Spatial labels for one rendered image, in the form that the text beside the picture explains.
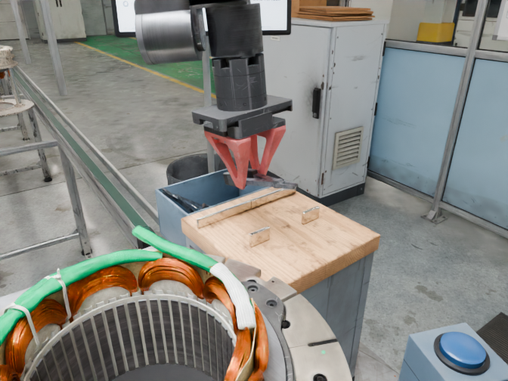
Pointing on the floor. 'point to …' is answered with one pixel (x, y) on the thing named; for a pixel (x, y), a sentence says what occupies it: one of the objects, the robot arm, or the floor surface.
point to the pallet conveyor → (88, 170)
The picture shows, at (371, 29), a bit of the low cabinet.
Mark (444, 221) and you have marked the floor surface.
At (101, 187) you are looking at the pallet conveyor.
